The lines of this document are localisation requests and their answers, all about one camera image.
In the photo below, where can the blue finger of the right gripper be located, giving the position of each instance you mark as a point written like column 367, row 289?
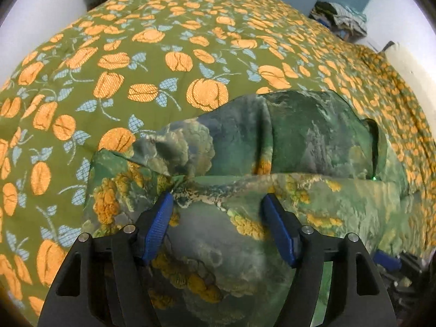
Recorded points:
column 388, row 262

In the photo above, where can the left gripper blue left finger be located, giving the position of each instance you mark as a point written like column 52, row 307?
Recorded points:
column 152, row 225

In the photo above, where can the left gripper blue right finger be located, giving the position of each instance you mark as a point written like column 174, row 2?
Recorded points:
column 284, row 228

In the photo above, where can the green landscape print jacket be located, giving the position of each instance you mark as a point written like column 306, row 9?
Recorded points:
column 218, row 265

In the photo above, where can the pile of clothes by curtain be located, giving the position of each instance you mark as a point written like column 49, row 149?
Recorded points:
column 344, row 21

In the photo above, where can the green orange floral bedspread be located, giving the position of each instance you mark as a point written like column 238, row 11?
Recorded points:
column 128, row 68

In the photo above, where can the white pillow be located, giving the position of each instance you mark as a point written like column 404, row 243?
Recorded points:
column 418, row 80

